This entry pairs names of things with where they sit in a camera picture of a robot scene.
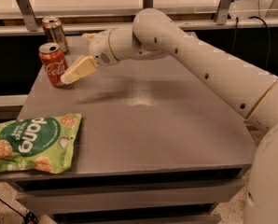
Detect red coke can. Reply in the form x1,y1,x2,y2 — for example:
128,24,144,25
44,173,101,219
39,43,68,87

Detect black cable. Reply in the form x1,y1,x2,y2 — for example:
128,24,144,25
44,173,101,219
0,191,39,224
230,14,272,70

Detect left metal bracket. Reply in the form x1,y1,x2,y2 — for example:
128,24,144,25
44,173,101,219
16,0,39,32

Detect black cable at right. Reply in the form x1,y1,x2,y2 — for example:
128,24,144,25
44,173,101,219
230,14,272,70

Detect black cable lower left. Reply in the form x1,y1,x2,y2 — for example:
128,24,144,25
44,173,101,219
0,191,39,224

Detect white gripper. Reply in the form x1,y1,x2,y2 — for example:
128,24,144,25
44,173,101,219
61,30,118,84

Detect grey drawer cabinet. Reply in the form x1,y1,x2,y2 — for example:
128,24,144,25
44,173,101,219
0,31,258,224

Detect brown soda can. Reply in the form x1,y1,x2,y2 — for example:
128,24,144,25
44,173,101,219
41,16,69,53

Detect green dang chips bag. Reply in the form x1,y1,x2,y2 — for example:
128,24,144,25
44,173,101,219
0,114,82,174

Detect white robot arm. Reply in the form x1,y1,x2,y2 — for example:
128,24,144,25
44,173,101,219
61,8,278,224

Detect right metal bracket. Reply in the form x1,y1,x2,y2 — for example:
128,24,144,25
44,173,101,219
214,0,232,25

